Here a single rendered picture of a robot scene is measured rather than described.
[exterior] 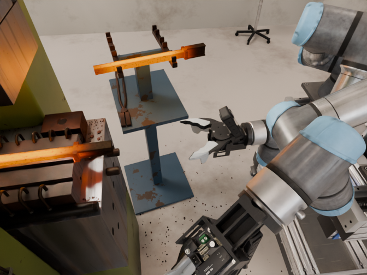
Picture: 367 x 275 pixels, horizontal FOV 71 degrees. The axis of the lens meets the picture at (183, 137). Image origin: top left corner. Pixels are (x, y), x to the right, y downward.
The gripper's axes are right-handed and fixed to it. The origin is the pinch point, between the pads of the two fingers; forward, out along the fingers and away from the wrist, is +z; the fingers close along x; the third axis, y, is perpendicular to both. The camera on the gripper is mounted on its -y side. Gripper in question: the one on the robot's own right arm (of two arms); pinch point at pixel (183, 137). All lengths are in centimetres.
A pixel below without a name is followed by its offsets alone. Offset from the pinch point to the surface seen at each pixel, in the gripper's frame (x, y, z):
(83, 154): -0.6, 0.8, 28.4
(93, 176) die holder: -3.1, 8.4, 27.6
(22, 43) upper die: 1.1, -31.2, 30.7
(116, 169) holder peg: 0.5, 11.7, 21.4
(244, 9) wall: 277, 78, -129
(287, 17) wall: 272, 91, -191
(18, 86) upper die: -8.2, -27.9, 30.7
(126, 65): 36.6, -3.0, 14.8
